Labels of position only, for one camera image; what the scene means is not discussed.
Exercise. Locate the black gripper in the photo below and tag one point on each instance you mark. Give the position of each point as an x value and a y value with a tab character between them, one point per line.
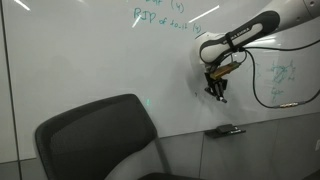
215	88

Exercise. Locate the purple whiteboard marker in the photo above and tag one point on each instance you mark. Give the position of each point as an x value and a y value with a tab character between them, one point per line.
222	99

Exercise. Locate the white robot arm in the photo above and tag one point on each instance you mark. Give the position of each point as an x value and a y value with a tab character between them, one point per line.
210	49

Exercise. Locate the black office chair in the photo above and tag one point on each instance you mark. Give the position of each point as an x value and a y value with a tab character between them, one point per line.
88	142

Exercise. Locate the black whiteboard eraser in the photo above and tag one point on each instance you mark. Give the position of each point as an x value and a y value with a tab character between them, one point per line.
225	128

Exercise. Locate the wrist camera on wooden mount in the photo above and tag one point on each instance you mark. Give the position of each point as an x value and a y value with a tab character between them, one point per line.
223	70

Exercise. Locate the white wall whiteboard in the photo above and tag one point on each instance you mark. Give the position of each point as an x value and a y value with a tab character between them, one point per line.
60	54

